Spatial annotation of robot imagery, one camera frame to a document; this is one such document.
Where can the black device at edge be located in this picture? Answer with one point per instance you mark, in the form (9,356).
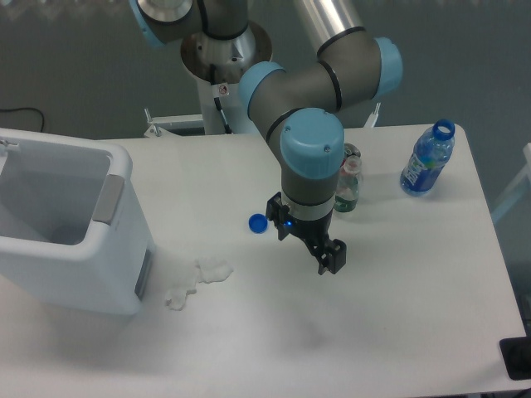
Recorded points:
(516,354)

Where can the clear green-label bottle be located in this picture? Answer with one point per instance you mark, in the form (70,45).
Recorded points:
(350,179)

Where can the white frame bracket right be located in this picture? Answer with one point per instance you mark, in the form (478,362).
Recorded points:
(372,119)

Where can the crumpled white tissue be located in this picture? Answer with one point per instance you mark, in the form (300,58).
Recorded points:
(204,270)

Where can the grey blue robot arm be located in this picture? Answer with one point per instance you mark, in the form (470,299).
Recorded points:
(242,90)

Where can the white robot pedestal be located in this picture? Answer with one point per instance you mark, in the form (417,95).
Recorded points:
(217,67)

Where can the blue bottle cap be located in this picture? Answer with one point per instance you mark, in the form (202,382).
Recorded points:
(258,223)

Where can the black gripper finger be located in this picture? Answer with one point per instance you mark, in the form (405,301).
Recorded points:
(335,255)
(316,250)

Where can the white frame bracket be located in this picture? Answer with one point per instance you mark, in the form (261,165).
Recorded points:
(181,125)
(372,119)

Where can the white furniture edge right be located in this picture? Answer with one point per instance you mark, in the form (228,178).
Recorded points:
(514,191)

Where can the crushed red soda can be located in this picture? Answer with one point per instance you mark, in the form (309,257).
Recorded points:
(350,150)

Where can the white trash can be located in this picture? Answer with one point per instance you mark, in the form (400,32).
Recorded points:
(72,230)

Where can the white frame bracket left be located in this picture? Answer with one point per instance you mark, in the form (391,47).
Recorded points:
(181,125)

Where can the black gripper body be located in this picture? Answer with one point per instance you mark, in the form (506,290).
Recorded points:
(314,233)

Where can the blue plastic drink bottle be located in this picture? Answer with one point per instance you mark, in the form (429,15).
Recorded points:
(430,154)

